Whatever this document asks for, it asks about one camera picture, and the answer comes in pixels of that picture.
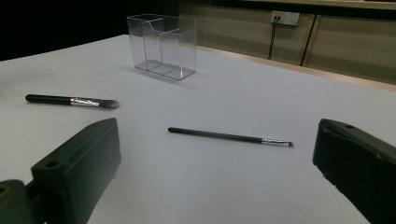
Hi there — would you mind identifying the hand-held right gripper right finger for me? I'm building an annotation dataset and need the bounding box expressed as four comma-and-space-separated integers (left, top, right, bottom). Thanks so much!
312, 118, 396, 224

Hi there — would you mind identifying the thick black makeup brush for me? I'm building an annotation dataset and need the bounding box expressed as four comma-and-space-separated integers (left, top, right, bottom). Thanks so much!
24, 93, 120, 110

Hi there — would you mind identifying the white paper sheet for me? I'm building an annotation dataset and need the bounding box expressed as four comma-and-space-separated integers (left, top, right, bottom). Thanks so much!
0, 34, 396, 224

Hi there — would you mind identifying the black curtain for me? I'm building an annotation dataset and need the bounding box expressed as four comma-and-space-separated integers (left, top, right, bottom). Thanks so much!
0, 0, 180, 62

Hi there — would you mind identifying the black power cable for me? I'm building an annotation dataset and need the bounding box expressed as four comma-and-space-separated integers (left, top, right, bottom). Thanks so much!
267, 17, 280, 61

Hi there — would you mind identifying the thin black makeup brush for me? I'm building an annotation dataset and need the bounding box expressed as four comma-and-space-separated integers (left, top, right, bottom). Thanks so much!
167, 126, 295, 148

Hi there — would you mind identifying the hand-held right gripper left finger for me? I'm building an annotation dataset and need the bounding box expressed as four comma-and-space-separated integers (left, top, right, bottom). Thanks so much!
30, 117, 122, 224

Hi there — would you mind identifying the white wall socket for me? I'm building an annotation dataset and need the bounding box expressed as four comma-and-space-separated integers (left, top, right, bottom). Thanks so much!
270, 10, 301, 26

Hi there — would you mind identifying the black horizontal bar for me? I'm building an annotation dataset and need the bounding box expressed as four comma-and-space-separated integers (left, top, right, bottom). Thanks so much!
178, 0, 396, 21

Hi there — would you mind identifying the clear plastic organizer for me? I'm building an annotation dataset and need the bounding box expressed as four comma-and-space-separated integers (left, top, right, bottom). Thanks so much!
126, 13, 198, 81

